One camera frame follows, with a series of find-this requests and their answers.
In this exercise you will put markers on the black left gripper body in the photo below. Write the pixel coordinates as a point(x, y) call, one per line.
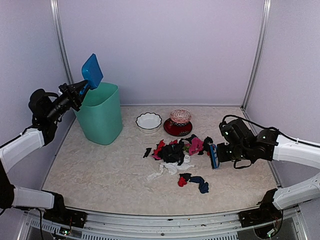
point(70, 97)

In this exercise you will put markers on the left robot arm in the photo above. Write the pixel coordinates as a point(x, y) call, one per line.
point(47, 110)

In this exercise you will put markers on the blue plastic dustpan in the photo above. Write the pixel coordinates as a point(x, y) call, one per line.
point(92, 73)

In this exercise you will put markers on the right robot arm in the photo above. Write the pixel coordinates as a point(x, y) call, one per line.
point(271, 144)

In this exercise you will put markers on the blue hand brush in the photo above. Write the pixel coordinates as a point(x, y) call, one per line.
point(213, 153)

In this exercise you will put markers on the white scalloped bowl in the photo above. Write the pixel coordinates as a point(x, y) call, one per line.
point(148, 123)

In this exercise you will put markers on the pink patterned inverted bowl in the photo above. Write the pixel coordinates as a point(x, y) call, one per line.
point(180, 116)

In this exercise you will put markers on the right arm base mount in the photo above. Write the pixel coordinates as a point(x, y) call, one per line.
point(266, 212)

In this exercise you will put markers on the teal plastic waste bin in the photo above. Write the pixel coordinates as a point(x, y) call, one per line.
point(100, 115)

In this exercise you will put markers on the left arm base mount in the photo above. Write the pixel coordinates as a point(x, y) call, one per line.
point(62, 215)

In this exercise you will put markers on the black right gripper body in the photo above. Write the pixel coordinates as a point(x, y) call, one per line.
point(225, 156)

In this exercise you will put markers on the red paper scrap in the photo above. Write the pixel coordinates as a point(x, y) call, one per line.
point(182, 182)

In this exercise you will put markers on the red patterned bowl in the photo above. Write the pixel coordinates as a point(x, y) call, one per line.
point(176, 130)

